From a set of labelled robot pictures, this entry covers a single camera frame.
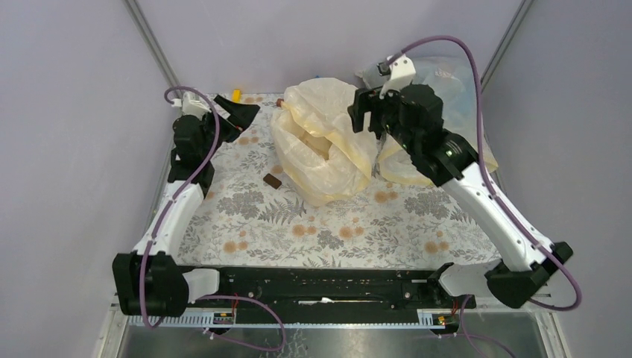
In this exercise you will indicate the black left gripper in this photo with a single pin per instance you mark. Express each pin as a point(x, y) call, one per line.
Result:
point(241, 114)

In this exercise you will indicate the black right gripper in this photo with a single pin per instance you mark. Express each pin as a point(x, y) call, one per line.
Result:
point(367, 101)

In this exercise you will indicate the yellow translucent trash bag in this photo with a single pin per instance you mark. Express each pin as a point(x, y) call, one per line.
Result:
point(316, 145)

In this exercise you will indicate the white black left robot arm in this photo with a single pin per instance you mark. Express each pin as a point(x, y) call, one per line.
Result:
point(148, 280)

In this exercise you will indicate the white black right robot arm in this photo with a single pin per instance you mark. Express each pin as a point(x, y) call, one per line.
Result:
point(528, 258)

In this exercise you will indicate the large bag of trash bags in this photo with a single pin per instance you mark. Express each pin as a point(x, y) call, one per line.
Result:
point(444, 123)

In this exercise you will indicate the yellow toy block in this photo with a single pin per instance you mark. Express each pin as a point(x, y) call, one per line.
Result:
point(236, 96)

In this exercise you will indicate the small brown wooden block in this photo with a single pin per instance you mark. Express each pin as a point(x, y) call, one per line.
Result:
point(272, 181)

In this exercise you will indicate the floral patterned table mat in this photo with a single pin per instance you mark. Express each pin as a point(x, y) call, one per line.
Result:
point(245, 222)

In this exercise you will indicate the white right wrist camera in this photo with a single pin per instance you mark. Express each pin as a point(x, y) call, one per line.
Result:
point(400, 72)

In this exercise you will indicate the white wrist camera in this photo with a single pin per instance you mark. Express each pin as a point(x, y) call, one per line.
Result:
point(400, 72)
point(191, 106)

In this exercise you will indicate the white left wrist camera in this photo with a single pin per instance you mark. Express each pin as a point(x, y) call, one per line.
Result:
point(191, 106)

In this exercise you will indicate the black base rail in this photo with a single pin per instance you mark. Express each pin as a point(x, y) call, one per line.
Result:
point(332, 295)

